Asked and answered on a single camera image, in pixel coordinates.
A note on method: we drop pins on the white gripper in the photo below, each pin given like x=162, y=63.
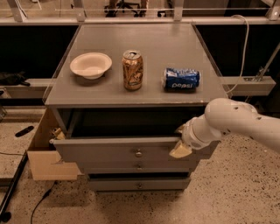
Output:
x=189, y=135

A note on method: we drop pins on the grey top drawer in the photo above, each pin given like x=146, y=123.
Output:
x=123, y=136

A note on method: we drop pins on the grey drawer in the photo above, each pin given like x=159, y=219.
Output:
x=138, y=184
x=123, y=136
x=138, y=166

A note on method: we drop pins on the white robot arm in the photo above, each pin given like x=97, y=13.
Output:
x=223, y=117

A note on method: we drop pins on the grey bottom drawer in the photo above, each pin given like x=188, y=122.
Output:
x=138, y=184

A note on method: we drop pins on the grey drawer cabinet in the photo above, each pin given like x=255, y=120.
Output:
x=119, y=97

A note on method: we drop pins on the grey middle drawer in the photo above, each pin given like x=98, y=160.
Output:
x=138, y=166

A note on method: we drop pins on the blue pepsi can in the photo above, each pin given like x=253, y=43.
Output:
x=180, y=78

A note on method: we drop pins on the gold upright soda can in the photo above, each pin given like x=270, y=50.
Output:
x=133, y=69

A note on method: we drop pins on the white paper bowl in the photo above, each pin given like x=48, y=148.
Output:
x=91, y=65

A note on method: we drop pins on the items in cardboard box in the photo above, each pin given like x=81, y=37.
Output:
x=56, y=134

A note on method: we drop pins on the cardboard box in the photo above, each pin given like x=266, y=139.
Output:
x=45, y=162

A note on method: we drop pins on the black remote on floor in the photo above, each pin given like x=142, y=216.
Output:
x=24, y=131

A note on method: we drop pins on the black cloth on ledge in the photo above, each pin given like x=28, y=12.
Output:
x=13, y=79

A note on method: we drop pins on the black pole on floor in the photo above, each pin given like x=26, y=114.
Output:
x=10, y=185

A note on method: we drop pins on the metal railing frame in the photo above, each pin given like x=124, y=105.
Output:
x=27, y=12

